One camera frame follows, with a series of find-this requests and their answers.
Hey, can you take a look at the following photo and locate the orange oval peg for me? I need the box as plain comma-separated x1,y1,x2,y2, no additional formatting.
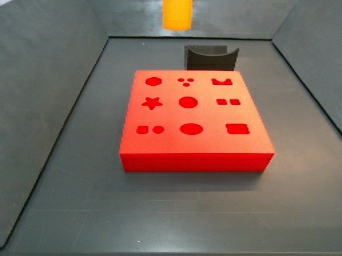
162,0,192,31

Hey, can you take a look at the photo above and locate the red shape-sorting block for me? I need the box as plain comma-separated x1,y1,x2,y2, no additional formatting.
118,70,275,172

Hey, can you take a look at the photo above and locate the black curved holder block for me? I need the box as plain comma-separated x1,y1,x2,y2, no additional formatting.
184,45,239,71

